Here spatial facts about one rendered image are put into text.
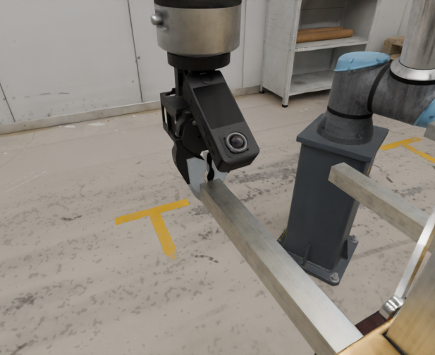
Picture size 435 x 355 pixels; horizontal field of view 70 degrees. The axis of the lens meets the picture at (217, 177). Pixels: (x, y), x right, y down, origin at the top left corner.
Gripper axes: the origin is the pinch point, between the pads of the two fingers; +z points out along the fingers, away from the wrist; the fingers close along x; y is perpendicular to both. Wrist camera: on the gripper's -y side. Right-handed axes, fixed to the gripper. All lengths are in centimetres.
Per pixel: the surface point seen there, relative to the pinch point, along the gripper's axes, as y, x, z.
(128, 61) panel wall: 234, -39, 45
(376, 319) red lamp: -20.9, -15.8, 11.9
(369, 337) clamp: -26.1, -1.4, -5.1
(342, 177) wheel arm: -3.1, -23.6, 1.9
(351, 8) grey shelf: 213, -254, 15
